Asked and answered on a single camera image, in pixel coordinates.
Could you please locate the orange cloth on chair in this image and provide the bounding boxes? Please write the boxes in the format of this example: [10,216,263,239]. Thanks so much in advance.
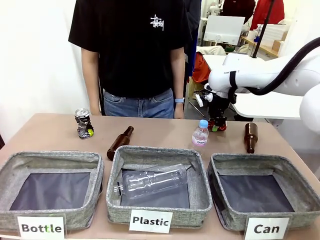
[191,51,212,85]

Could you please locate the grey fabric basket Can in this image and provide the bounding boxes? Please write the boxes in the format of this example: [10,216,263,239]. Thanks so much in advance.
[207,152,320,233]

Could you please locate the white Bottle label card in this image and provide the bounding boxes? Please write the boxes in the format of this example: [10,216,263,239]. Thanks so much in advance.
[16,215,66,240]

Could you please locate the white Can label card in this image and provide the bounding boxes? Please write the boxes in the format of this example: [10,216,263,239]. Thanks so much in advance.
[244,216,291,240]

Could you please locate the brown glass bottle stubby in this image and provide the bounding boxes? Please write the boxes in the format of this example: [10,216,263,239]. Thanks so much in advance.
[243,122,259,154]

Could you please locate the white stacked boxes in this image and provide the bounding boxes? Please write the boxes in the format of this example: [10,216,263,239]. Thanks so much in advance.
[256,23,296,49]

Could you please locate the white computer monitor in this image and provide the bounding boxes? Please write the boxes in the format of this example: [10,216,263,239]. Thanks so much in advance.
[203,15,246,47]

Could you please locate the grey fabric basket Bottle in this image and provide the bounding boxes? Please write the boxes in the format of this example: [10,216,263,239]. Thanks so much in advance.
[0,150,105,231]

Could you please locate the grey fabric basket Plastic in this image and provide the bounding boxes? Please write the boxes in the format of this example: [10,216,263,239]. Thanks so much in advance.
[105,145,214,229]

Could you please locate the black tripod pole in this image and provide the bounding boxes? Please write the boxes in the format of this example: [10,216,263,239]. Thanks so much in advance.
[251,0,272,59]

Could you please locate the person left hand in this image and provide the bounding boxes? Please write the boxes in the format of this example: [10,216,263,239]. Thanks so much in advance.
[173,102,186,120]

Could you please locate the brown glass bottle slim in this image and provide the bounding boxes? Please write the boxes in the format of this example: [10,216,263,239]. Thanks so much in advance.
[106,126,135,162]

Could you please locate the small pink-label plastic bottle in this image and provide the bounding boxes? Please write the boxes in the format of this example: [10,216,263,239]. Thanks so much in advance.
[191,119,210,148]

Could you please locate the crushed silver black can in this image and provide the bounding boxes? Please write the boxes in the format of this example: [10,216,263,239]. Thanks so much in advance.
[74,107,95,140]

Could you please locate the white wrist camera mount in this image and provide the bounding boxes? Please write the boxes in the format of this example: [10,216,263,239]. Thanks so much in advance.
[195,90,214,108]

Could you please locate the black printed t-shirt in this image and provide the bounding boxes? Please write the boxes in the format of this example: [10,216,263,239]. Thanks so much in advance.
[67,0,194,99]

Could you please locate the brown cardboard box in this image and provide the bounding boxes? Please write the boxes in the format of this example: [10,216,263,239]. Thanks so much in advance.
[271,37,288,52]

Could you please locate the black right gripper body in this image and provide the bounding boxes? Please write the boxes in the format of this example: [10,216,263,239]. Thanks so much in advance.
[208,91,231,119]

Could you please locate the large clear plastic bottle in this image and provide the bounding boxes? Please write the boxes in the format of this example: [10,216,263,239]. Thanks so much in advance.
[113,163,189,200]

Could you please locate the person right forearm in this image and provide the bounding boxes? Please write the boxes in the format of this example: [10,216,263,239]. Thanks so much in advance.
[81,47,101,109]

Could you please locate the white Plastic label card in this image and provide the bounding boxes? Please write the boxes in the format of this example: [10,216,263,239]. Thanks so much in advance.
[128,209,174,235]

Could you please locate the black corrugated cable hose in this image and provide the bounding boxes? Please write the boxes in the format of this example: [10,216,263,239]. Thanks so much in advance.
[246,36,320,96]

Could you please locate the blue denim jeans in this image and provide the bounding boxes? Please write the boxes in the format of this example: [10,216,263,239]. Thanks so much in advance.
[102,87,175,119]

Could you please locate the background person dark clothes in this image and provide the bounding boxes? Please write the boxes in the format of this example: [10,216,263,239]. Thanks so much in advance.
[221,0,256,25]

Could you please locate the person left forearm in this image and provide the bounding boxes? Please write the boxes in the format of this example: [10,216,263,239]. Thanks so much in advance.
[170,45,186,100]

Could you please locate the background person red jacket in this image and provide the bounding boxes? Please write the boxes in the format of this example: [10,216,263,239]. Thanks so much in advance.
[249,0,285,31]

